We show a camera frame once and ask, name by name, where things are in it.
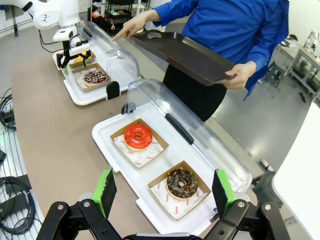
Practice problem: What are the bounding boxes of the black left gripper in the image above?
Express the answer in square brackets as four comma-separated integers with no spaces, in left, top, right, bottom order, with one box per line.
[55,38,91,76]

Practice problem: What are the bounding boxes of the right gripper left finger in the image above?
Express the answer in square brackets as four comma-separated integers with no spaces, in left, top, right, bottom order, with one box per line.
[36,168,123,240]

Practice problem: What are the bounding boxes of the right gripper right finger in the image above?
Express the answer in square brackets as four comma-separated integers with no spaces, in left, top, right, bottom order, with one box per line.
[199,169,292,240]

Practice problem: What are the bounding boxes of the white printed paper liner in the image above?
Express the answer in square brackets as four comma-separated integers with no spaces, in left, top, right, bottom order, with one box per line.
[113,134,165,169]
[149,179,209,221]
[74,71,87,89]

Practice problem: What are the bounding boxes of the brown cardboard donut box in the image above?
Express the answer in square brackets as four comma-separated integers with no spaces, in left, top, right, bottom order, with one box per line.
[147,160,212,221]
[110,118,170,169]
[71,62,111,94]
[68,49,97,69]

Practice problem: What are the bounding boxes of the chocolate donut with sprinkles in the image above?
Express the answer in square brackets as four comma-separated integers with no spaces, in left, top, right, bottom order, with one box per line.
[82,69,107,88]

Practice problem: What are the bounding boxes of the chocolate donut with nuts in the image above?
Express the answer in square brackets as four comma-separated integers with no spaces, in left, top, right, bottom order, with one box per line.
[166,168,199,200]

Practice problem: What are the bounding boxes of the dark brown serving tray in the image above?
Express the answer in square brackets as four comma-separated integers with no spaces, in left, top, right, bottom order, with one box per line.
[131,29,237,87]

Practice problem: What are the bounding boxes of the blue-sleeved right forearm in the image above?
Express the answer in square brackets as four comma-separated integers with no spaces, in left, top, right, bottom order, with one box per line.
[152,0,196,28]

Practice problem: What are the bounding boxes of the blue-sleeved left forearm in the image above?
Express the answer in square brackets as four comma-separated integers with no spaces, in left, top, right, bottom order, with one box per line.
[243,14,290,101]

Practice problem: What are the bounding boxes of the yellow glazed donut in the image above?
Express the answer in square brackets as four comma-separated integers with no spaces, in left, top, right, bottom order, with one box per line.
[73,51,91,63]

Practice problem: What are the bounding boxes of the red glazed donut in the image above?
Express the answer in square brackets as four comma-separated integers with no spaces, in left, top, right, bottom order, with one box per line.
[123,123,153,152]

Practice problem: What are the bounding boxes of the person's black trousers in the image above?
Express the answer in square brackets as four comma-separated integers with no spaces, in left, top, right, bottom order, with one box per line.
[162,63,228,123]

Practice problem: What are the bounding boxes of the person's blue shirt torso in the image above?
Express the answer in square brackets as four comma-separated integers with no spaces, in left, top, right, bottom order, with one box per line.
[152,0,290,101]

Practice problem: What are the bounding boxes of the person's right hand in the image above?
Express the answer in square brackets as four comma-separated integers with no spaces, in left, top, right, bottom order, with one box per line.
[111,9,162,42]

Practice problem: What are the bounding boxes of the person's left hand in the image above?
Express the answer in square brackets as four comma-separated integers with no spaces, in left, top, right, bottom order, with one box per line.
[222,61,258,91]

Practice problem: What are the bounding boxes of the white display case base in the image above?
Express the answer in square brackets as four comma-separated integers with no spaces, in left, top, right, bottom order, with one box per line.
[91,102,251,237]
[52,48,142,107]

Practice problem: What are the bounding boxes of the clear display case lid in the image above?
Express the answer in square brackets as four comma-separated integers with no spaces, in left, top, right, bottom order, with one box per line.
[121,78,253,194]
[78,20,141,101]

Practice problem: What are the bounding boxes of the black shelf cart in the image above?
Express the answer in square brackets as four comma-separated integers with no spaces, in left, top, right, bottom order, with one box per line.
[90,0,141,29]

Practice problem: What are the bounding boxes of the black tripod stand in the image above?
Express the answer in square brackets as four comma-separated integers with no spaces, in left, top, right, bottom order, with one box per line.
[0,4,20,38]

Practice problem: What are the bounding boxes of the white side table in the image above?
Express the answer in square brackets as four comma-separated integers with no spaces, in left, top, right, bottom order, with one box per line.
[271,101,320,240]

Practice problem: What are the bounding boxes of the grey metal stool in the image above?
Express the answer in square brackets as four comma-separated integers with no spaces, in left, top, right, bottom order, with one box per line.
[263,60,285,88]

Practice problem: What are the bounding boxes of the grey background workbench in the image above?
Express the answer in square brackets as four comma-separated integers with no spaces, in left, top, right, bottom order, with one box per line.
[281,34,320,103]

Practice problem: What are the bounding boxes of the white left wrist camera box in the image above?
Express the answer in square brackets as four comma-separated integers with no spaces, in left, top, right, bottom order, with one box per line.
[68,42,91,58]

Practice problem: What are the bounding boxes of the black coiled cable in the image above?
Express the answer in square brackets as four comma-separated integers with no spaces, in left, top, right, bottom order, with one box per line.
[0,176,44,236]

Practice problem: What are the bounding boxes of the black cable bundle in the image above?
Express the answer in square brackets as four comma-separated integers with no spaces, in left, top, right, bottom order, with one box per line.
[0,87,17,131]

